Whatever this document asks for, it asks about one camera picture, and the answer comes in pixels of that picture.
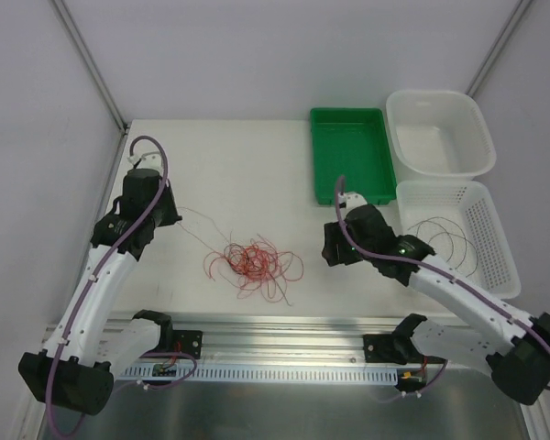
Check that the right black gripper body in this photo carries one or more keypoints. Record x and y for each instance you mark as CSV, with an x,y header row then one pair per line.
x,y
335,247

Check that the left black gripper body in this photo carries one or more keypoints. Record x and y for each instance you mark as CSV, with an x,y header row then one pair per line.
x,y
166,207

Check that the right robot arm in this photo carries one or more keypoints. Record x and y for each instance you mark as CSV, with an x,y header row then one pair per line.
x,y
509,345

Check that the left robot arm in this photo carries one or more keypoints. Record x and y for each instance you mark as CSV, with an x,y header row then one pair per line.
x,y
72,370

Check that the green plastic tray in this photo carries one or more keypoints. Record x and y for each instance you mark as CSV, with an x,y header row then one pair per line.
x,y
351,142

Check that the white perforated basket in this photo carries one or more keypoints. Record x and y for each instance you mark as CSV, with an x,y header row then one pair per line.
x,y
459,220

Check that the white plastic tub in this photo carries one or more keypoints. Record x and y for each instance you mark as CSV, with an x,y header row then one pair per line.
x,y
438,134

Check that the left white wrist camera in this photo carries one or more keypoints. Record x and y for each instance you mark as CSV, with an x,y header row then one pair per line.
x,y
151,160

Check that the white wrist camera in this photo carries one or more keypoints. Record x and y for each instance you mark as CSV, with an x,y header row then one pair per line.
x,y
151,160
350,200

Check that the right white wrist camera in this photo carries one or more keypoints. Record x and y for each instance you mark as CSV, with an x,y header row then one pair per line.
x,y
350,200

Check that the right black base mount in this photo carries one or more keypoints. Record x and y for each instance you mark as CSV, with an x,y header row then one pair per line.
x,y
380,348

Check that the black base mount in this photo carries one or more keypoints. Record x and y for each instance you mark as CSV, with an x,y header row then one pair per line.
x,y
188,342
380,348

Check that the aluminium rail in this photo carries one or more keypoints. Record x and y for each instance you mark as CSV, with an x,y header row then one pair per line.
x,y
279,339

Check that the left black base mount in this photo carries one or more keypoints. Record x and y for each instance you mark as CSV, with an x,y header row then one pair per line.
x,y
188,342

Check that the white slotted cable duct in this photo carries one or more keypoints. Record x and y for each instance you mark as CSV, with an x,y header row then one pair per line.
x,y
211,372

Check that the left aluminium corner post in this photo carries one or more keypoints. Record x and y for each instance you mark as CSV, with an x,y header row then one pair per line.
x,y
64,15

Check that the aluminium corner post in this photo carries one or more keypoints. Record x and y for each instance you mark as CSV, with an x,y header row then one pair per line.
x,y
64,15
510,27

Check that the right aluminium corner post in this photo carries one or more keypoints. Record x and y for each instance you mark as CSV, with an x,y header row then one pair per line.
x,y
510,27

